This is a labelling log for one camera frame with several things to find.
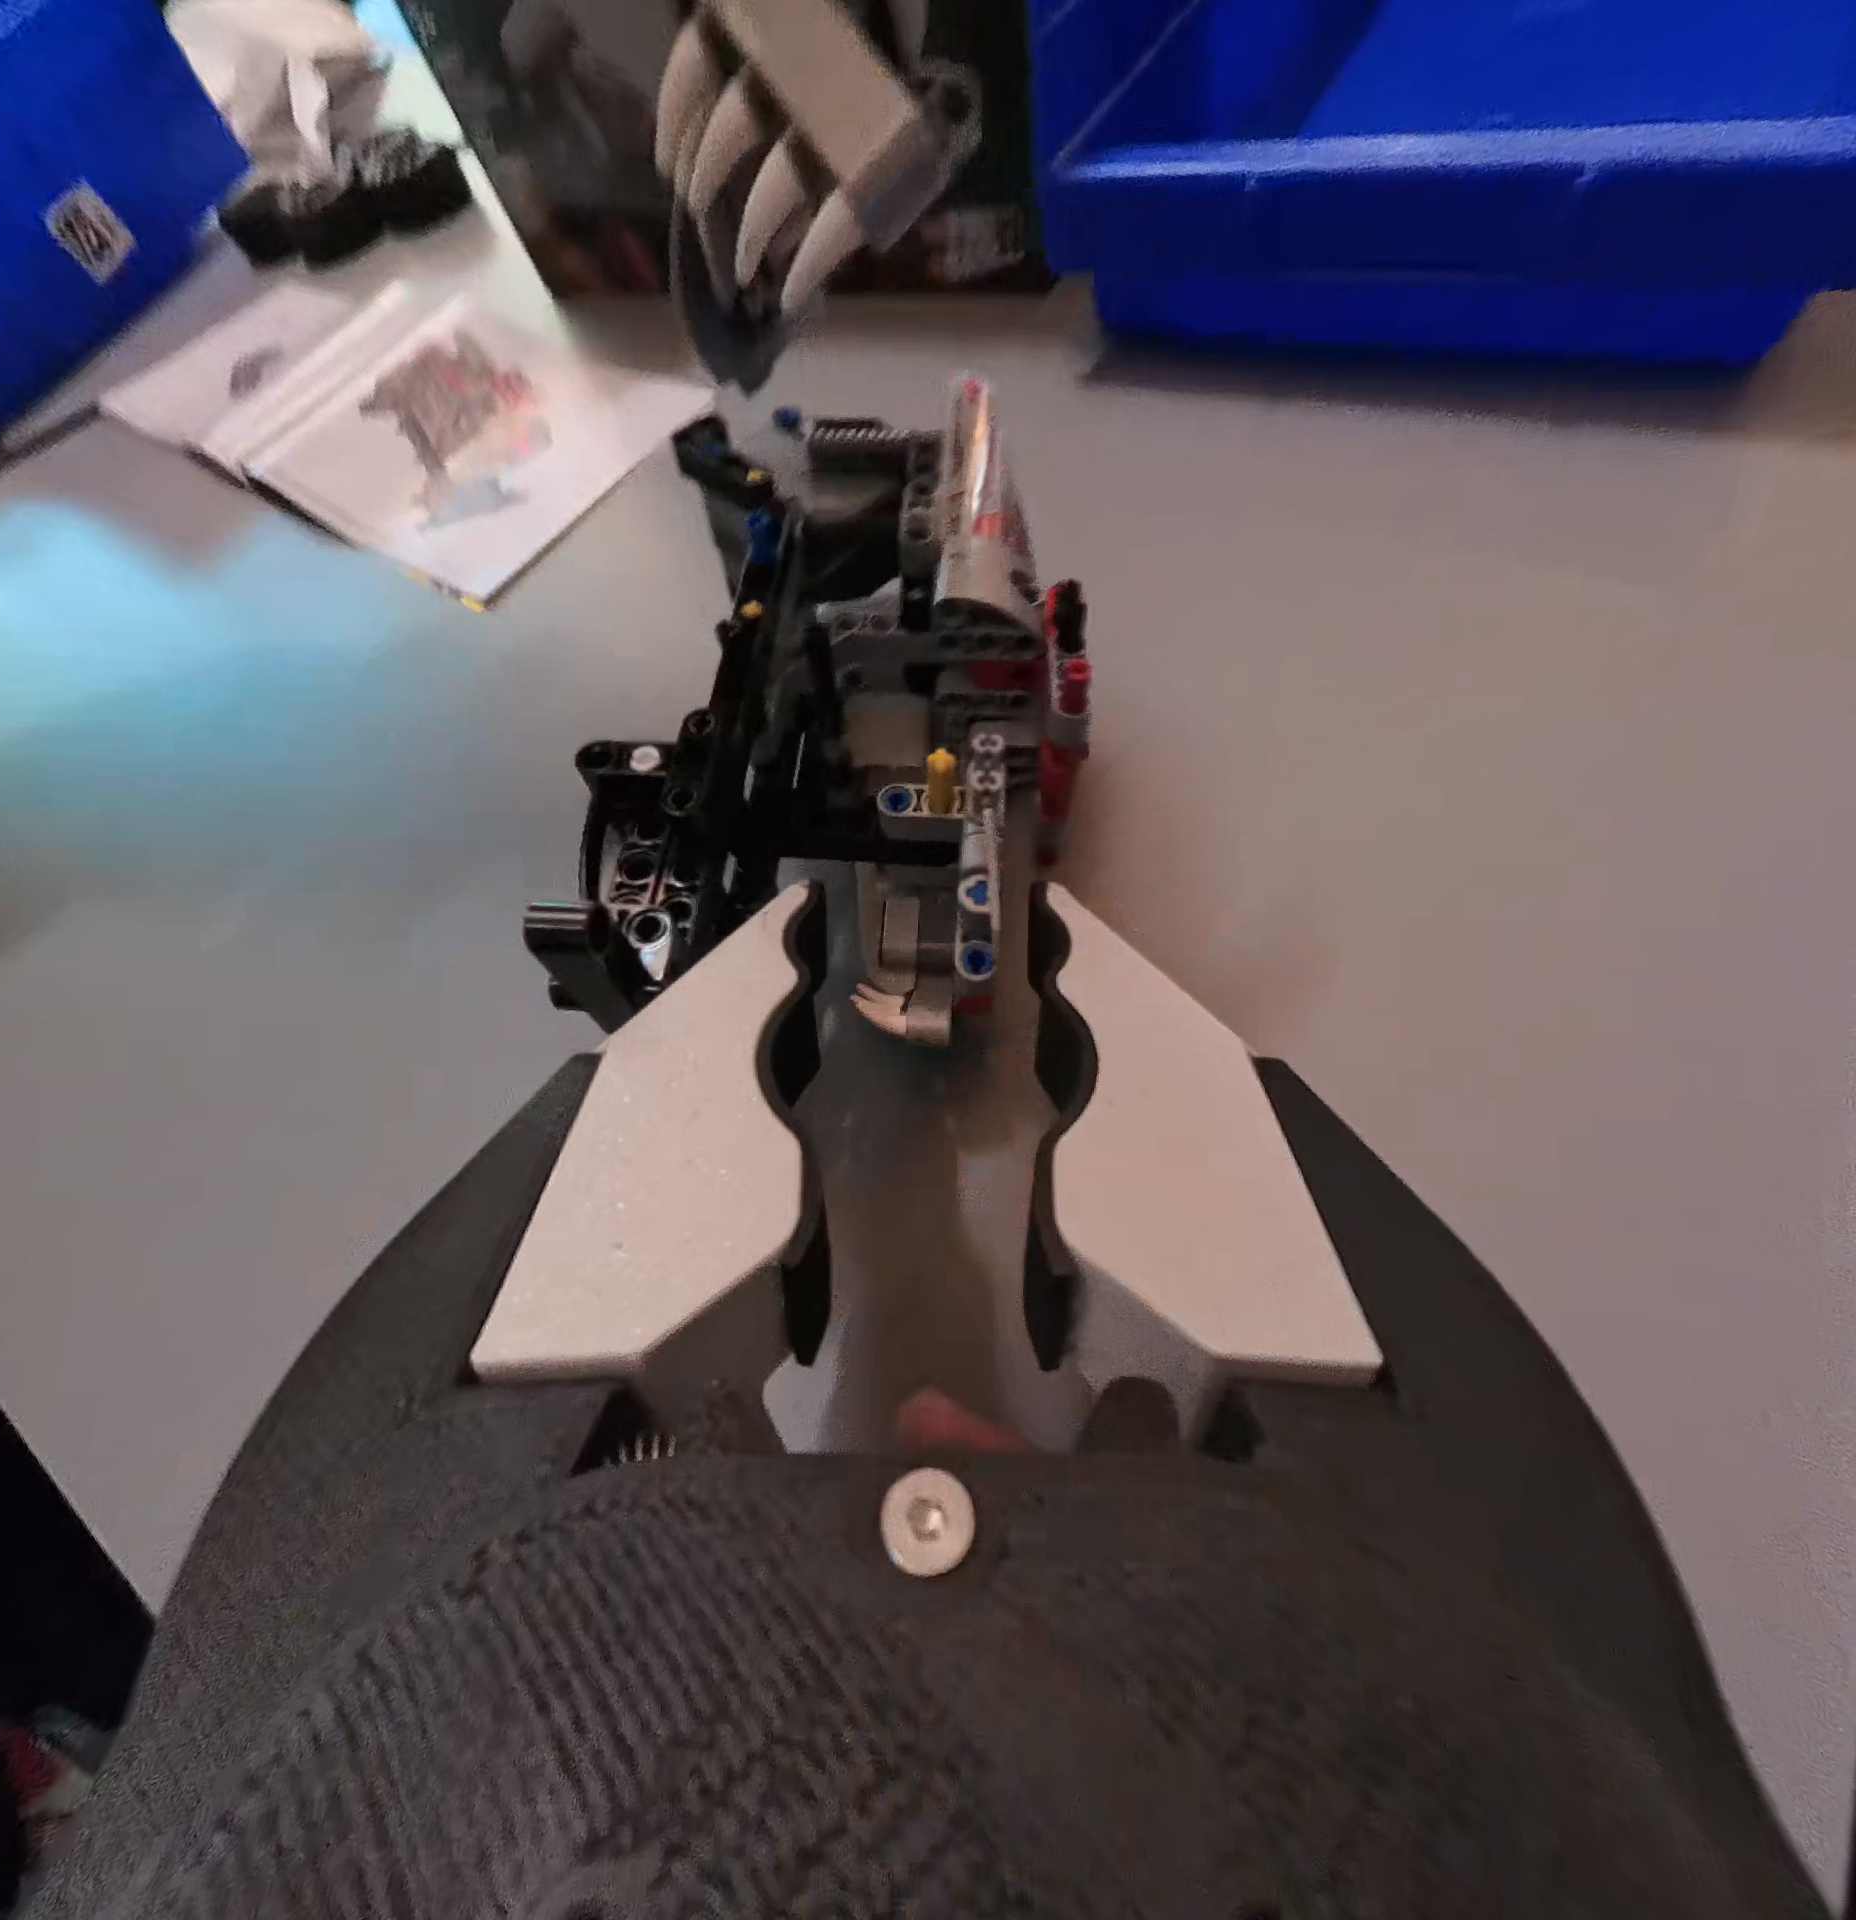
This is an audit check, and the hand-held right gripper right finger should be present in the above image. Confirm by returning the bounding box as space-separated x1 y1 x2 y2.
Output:
1023 884 1383 1391

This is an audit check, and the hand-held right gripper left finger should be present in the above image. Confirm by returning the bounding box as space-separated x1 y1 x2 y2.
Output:
470 883 831 1383

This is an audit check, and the grey red brick truck model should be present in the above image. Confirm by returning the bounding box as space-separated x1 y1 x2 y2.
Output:
522 375 1097 1060

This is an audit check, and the grey desk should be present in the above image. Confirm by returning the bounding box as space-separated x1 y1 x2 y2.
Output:
0 150 1856 1920

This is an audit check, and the person's right hand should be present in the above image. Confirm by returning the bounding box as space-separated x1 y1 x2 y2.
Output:
898 1387 1023 1459

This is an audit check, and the white instruction booklet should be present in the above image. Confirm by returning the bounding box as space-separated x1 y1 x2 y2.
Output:
99 276 717 611

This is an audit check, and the blue plastic bin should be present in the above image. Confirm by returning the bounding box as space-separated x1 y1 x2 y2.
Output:
1029 0 1856 370

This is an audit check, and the black toy set box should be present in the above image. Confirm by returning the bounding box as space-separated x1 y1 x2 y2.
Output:
394 0 1054 298

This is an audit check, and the blue bin with square tag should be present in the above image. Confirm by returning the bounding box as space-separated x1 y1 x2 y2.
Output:
0 0 248 445

